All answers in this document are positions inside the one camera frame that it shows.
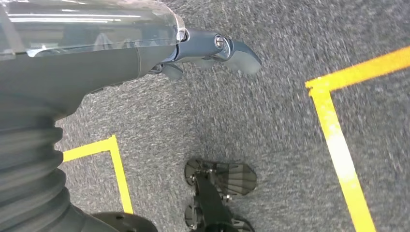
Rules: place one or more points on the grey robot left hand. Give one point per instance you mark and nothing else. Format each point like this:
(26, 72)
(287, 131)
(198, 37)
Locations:
(80, 64)

